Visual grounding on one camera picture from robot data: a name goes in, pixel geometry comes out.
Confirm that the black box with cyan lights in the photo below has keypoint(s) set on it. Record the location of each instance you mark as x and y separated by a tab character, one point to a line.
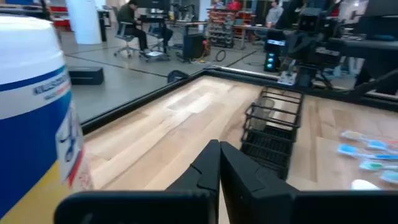
273	56

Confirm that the grey office chair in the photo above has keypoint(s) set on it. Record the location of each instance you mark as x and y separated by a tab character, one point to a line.
122	31

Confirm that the red storage shelf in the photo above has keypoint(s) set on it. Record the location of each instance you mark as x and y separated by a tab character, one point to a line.
60	18

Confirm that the silver metal mounting bracket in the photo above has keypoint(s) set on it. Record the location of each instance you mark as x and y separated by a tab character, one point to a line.
287	77

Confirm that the green white toothbrush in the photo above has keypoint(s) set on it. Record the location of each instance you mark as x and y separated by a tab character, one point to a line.
370	165

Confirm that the parts rack with bins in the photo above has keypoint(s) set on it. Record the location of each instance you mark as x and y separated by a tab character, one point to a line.
230	29

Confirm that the black computer monitor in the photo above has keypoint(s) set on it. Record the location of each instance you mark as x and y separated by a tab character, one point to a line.
152	3

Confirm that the blue white toothbrush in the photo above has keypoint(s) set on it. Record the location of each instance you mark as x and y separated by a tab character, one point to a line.
347	150
390	176
377	145

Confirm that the black aluminium table frame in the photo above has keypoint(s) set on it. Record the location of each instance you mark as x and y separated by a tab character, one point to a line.
140	99

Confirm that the translucent grey cup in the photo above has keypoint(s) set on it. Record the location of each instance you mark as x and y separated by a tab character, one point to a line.
261	115

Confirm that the orange white toothbrush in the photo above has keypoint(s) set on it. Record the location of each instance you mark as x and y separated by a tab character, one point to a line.
351	135

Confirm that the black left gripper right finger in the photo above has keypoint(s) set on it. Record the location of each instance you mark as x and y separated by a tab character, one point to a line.
264	205

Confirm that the person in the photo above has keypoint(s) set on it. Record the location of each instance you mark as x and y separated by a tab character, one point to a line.
127	15
275	14

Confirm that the Lysol wipes canister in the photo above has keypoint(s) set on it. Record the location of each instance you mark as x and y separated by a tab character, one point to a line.
31	124

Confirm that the black equipment case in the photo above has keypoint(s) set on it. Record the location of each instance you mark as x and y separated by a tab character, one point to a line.
193	46

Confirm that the black box on floor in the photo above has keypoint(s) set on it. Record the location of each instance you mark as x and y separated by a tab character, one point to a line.
86	75

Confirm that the office desk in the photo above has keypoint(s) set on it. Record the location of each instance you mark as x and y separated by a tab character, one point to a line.
174	22

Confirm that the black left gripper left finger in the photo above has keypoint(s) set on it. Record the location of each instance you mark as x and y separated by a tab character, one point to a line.
186	205

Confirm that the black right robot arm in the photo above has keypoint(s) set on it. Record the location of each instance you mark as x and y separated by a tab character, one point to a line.
311	46

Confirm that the white round pillar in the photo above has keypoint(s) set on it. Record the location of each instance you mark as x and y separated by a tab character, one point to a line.
84	21

